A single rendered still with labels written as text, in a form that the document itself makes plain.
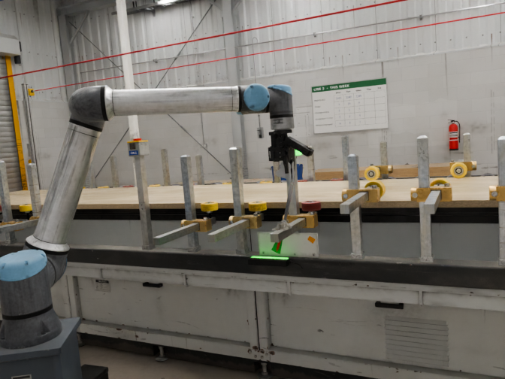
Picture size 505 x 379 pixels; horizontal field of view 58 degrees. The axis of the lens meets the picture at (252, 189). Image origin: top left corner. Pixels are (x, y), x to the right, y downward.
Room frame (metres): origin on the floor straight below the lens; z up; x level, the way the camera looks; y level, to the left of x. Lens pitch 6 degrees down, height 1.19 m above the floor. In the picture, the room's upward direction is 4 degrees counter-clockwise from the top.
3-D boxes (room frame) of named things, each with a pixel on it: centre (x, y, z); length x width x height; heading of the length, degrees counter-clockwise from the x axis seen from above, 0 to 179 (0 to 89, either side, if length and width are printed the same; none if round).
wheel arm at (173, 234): (1.95, 0.29, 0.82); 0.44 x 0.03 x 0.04; 154
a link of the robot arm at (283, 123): (1.76, -0.13, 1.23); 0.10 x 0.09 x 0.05; 154
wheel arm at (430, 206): (1.54, -0.62, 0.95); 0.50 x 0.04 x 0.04; 154
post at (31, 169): (2.49, 1.19, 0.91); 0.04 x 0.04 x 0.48; 64
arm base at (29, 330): (1.45, 0.76, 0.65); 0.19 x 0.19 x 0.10
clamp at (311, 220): (1.83, -0.18, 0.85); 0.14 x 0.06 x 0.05; 64
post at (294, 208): (1.83, -0.16, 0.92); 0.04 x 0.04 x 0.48; 64
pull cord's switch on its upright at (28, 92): (4.06, 1.88, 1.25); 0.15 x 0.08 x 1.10; 64
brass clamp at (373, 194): (1.72, -0.41, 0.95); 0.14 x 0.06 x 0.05; 64
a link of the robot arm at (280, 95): (1.76, -0.13, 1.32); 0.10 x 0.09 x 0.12; 98
